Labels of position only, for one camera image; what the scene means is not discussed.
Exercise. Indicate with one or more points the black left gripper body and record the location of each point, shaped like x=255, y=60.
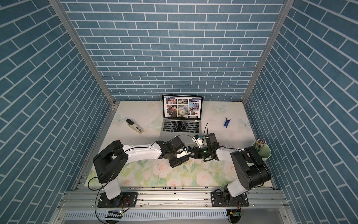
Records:
x=175, y=161

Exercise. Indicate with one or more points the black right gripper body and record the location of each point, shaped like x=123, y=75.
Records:
x=203, y=152

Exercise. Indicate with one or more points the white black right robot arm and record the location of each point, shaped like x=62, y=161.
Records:
x=250, y=169

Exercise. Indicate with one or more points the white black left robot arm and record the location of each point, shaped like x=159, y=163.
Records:
x=110, y=161

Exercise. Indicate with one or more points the silver open laptop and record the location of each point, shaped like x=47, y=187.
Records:
x=181, y=117

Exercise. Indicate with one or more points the blue plastic clip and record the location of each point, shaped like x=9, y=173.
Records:
x=226, y=122

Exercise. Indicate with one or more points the grey black handheld remote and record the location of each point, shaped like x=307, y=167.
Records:
x=133, y=126

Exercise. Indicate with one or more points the coloured pencils bundle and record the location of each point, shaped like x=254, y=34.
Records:
x=259, y=145

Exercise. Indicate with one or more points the green pencil cup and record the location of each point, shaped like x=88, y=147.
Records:
x=265, y=153

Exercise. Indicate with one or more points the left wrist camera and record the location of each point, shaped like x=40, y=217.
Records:
x=184, y=153

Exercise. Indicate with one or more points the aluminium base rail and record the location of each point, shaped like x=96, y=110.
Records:
x=171, y=198

